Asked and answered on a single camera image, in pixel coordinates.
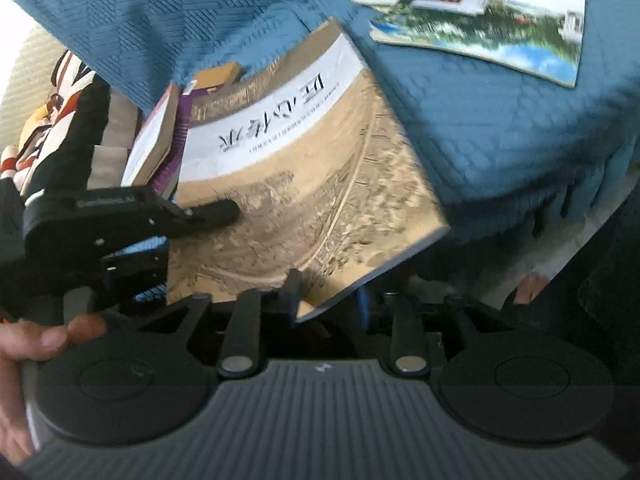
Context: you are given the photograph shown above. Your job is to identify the large sepia cover book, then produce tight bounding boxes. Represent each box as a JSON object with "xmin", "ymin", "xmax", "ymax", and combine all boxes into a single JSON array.
[{"xmin": 166, "ymin": 17, "xmax": 451, "ymax": 322}]

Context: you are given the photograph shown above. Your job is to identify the blue textured sofa cover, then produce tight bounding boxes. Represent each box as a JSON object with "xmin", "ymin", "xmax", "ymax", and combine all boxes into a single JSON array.
[{"xmin": 2, "ymin": 0, "xmax": 640, "ymax": 281}]

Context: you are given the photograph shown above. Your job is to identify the purple cover book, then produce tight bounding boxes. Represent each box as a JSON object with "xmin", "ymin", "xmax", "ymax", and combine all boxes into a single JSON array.
[{"xmin": 150, "ymin": 91, "xmax": 197, "ymax": 202}]

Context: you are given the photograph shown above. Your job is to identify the small brown book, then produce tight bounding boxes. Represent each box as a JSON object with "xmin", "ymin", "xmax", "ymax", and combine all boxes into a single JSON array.
[{"xmin": 191, "ymin": 62, "xmax": 244, "ymax": 97}]

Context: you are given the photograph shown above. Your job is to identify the person's left hand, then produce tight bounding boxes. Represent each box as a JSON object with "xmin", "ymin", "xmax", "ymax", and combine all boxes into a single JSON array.
[{"xmin": 0, "ymin": 315, "xmax": 107, "ymax": 468}]

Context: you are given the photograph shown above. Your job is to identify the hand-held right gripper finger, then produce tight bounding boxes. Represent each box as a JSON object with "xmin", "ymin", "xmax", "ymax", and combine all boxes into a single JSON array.
[{"xmin": 135, "ymin": 269, "xmax": 306, "ymax": 380}]

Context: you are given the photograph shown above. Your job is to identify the red white black striped cloth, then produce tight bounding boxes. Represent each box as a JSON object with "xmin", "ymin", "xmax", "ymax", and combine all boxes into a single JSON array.
[{"xmin": 0, "ymin": 49, "xmax": 112, "ymax": 202}]

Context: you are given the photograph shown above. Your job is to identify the tan cover book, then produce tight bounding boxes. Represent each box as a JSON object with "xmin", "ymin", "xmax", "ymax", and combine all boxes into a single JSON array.
[{"xmin": 120, "ymin": 82, "xmax": 182, "ymax": 189}]

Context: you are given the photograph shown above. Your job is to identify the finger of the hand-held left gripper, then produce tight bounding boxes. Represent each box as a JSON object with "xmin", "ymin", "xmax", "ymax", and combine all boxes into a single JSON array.
[{"xmin": 165, "ymin": 199, "xmax": 242, "ymax": 235}]

